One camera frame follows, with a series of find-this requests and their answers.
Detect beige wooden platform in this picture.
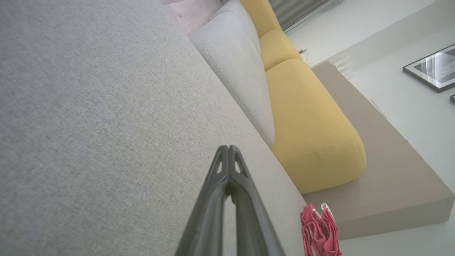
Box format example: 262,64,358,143
301,61,455,240

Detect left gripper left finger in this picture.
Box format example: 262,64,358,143
174,145,230,256

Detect grey curtain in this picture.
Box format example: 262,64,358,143
268,0,333,33

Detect red jersey with white stripes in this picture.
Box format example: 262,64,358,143
300,203,326,256

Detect black framed wall picture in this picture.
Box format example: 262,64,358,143
403,43,455,94

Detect white wall vent grille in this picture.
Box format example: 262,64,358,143
333,55,355,79

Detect small yellow sofa cushion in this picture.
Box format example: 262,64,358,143
240,0,283,38
259,28,303,71

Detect grey sofa back cushion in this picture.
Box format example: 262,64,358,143
188,0,276,148

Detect red shorts with white trim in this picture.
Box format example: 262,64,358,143
313,203,343,256

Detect large yellow sofa cushion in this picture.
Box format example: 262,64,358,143
265,59,367,194

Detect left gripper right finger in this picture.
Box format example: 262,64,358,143
229,145,287,256

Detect grey fabric sofa seat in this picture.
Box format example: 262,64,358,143
0,0,308,256

